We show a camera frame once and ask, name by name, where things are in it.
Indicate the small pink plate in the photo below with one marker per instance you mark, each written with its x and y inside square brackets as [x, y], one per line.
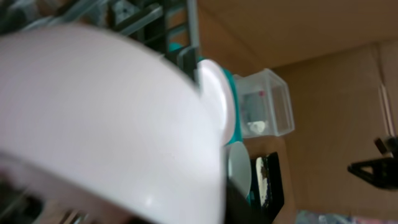
[114, 118]

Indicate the grey green bowl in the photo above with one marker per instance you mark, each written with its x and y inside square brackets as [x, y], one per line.
[239, 167]

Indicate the clear plastic bin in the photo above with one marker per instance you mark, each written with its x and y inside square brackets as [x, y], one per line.
[264, 96]

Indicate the large white plate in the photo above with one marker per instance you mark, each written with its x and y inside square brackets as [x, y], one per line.
[216, 95]

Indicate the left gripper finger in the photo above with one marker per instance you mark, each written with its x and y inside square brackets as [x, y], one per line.
[237, 210]

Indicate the pile of white rice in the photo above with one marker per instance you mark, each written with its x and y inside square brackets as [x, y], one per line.
[262, 180]

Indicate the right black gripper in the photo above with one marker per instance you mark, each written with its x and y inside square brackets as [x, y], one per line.
[380, 173]

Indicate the teal plastic tray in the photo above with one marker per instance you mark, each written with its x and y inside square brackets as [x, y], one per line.
[237, 135]

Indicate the grey dishwasher rack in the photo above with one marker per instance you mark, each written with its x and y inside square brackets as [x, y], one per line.
[140, 21]

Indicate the black plastic tray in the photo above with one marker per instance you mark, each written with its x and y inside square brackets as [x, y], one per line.
[275, 193]

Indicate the white tissue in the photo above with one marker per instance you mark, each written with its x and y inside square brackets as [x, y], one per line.
[258, 127]

